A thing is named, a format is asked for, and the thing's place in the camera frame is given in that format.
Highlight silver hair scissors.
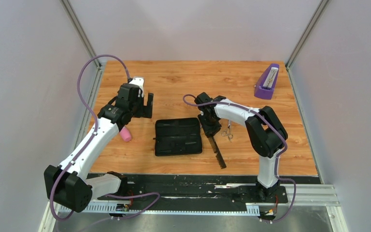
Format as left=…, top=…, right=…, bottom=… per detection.
left=221, top=120, right=233, bottom=142

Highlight black hair comb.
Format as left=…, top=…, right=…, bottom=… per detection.
left=208, top=136, right=227, bottom=169

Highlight black zip tool case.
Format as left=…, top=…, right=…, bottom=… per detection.
left=154, top=117, right=203, bottom=157

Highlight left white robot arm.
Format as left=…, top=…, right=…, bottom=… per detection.
left=44, top=77, right=154, bottom=212

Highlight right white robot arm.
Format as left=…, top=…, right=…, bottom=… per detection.
left=194, top=92, right=288, bottom=202

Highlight pink cylinder tube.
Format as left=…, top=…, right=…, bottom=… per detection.
left=119, top=127, right=132, bottom=142

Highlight purple metronome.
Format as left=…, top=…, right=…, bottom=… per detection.
left=254, top=63, right=280, bottom=100

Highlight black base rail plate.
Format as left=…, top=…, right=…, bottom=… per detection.
left=86, top=173, right=322, bottom=212

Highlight left aluminium frame post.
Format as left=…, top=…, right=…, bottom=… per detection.
left=60, top=0, right=97, bottom=58

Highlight aluminium frame post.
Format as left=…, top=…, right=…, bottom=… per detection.
left=285, top=0, right=331, bottom=70
left=60, top=0, right=97, bottom=58

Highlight right aluminium frame post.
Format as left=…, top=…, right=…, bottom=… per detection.
left=285, top=0, right=331, bottom=70

